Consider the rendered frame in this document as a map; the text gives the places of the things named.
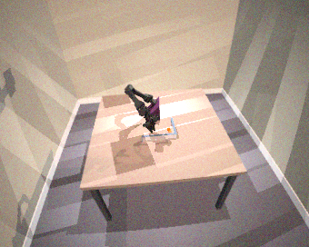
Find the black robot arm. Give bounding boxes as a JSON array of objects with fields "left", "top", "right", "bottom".
[{"left": 125, "top": 84, "right": 159, "bottom": 122}]

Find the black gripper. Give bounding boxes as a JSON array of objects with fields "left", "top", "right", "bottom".
[{"left": 143, "top": 114, "right": 157, "bottom": 133}]

